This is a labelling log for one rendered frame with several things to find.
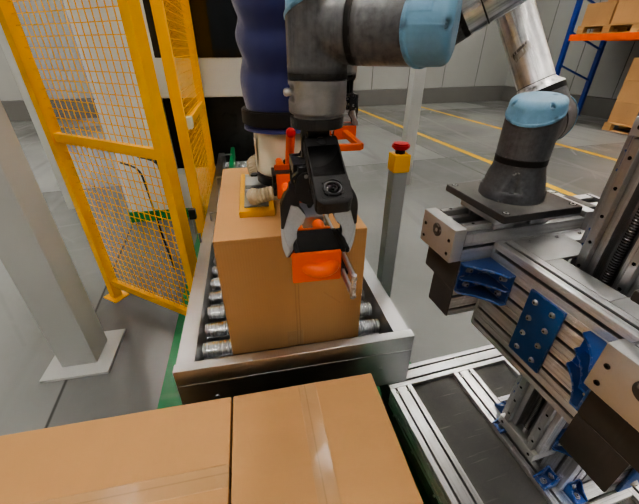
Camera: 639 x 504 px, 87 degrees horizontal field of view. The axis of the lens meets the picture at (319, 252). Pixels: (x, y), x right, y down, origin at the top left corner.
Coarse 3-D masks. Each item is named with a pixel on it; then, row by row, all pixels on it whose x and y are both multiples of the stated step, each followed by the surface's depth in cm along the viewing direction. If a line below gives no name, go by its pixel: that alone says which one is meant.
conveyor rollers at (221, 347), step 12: (228, 168) 266; (216, 264) 152; (216, 276) 145; (216, 288) 137; (216, 300) 129; (216, 312) 122; (360, 312) 123; (216, 324) 115; (360, 324) 116; (372, 324) 116; (216, 336) 116; (204, 348) 107; (216, 348) 107; (228, 348) 108
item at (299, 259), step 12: (312, 228) 56; (324, 228) 56; (300, 240) 52; (312, 240) 52; (324, 240) 52; (336, 240) 52; (300, 252) 49; (312, 252) 49; (324, 252) 49; (336, 252) 49; (300, 264) 49; (300, 276) 51; (336, 276) 52
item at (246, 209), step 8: (248, 176) 118; (240, 192) 107; (240, 200) 101; (240, 208) 96; (248, 208) 96; (256, 208) 96; (264, 208) 96; (272, 208) 96; (240, 216) 94; (248, 216) 95; (256, 216) 95
